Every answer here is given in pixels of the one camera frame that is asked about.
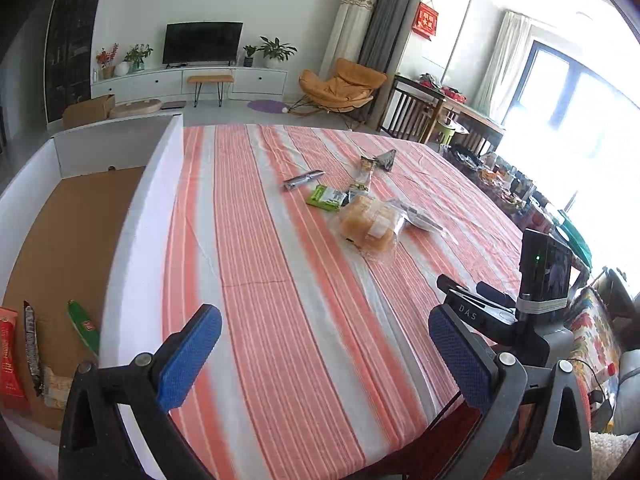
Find beige wafer snack packet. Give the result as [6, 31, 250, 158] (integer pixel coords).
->
[42, 366, 73, 410]

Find red snack packet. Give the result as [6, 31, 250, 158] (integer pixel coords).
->
[0, 308, 29, 413]

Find green stick snack packet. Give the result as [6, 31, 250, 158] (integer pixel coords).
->
[67, 300, 100, 356]

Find dark chocolate bar packet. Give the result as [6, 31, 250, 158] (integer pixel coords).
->
[23, 301, 43, 396]

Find clear bag brown biscuits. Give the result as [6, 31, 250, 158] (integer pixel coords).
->
[387, 198, 445, 234]

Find bagged sliced bread loaf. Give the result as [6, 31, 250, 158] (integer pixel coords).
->
[337, 194, 406, 258]

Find floral patterned sofa cover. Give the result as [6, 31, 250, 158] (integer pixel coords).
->
[565, 287, 622, 434]

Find cluttered side table items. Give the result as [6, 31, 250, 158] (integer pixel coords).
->
[447, 142, 594, 266]

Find striped orange grey tablecloth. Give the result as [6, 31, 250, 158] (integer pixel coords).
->
[98, 122, 532, 480]

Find long silver snack packet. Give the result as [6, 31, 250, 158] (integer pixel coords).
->
[349, 156, 376, 193]

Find grey pyramid snack packet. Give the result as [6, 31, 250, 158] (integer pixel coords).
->
[374, 150, 397, 172]

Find green plastic stool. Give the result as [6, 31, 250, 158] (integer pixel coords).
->
[435, 122, 457, 146]

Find white cardboard box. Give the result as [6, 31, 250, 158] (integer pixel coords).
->
[0, 112, 186, 480]

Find silver foil snack bar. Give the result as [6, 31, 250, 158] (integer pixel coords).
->
[283, 170, 326, 191]

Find dark wooden crib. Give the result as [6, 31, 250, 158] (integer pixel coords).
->
[378, 74, 446, 144]

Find white sheer curtain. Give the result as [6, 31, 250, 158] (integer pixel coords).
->
[472, 11, 533, 124]

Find orange rocking lounge chair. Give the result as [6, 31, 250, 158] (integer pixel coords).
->
[285, 58, 387, 117]

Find purple round floor mat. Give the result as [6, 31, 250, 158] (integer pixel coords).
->
[247, 100, 288, 114]

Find brown cardboard box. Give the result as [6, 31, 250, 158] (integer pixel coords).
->
[62, 94, 115, 129]

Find round beige cat scratcher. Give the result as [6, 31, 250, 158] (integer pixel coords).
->
[108, 99, 163, 119]

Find tall white air conditioner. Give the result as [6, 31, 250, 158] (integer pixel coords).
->
[319, 0, 376, 80]

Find white tv cabinet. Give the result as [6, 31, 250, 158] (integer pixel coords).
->
[91, 67, 288, 104]

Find large potted green plant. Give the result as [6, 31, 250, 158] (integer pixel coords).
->
[258, 36, 297, 68]

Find small potted plant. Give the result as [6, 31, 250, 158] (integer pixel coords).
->
[243, 44, 257, 67]

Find white round vase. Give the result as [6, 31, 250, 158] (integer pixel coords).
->
[114, 61, 130, 77]

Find small wooden bench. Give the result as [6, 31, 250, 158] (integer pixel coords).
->
[186, 74, 236, 109]

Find grey curtain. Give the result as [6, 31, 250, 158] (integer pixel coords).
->
[358, 0, 421, 130]

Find red flowers in vase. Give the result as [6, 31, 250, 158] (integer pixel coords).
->
[96, 44, 119, 79]

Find green plant glass vase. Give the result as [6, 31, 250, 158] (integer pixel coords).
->
[124, 44, 153, 72]

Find black glass display cabinet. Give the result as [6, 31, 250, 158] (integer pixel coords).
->
[43, 0, 99, 122]

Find black flat television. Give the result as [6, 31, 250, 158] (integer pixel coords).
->
[162, 22, 243, 65]

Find phone on gripper mount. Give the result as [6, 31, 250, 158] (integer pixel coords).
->
[515, 229, 573, 315]

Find red hanging wall decoration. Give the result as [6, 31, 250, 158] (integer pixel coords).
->
[411, 2, 438, 40]

